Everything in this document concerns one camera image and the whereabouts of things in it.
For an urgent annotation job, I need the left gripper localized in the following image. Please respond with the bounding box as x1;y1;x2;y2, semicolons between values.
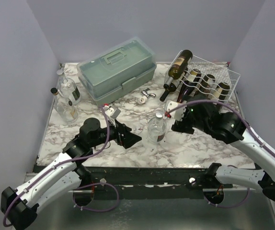
90;117;142;148

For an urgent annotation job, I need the clear bottle silver cap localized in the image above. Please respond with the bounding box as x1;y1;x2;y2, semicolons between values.
148;111;167;143

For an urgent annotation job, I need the clear bottle white label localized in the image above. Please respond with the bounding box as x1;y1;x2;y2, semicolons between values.
50;88;78;123

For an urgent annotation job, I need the round clear bottle dark label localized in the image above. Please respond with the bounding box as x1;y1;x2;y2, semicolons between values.
57;69;80;104

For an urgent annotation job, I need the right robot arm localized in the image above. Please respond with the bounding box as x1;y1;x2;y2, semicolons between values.
165;94;275;202

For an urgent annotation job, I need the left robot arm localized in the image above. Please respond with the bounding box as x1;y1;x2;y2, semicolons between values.
0;118;142;230

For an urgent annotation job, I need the red wine bottle gold foil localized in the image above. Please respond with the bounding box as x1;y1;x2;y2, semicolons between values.
177;69;202;103

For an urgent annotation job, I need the dark bottle bottom left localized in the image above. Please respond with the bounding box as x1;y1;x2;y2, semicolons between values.
160;80;180;102

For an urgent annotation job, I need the green bottle black neck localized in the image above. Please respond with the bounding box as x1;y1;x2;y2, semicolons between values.
212;82;230;103

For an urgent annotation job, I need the chrome white bottle stopper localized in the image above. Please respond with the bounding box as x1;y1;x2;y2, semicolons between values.
137;88;156;105

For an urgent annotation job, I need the dark green bottle top left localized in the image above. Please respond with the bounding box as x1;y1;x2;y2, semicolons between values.
163;50;193;89

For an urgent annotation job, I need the green plastic toolbox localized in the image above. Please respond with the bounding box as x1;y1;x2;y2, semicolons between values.
77;37;157;106

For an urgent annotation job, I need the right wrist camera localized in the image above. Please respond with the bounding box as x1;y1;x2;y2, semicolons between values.
164;100;187;121

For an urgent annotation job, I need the white wire wine rack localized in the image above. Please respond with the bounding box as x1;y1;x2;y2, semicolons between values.
160;50;240;104

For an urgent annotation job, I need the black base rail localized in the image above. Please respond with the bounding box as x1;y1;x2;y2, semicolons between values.
73;167;221;202

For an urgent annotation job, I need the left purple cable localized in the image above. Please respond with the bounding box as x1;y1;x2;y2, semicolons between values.
3;106;120;227

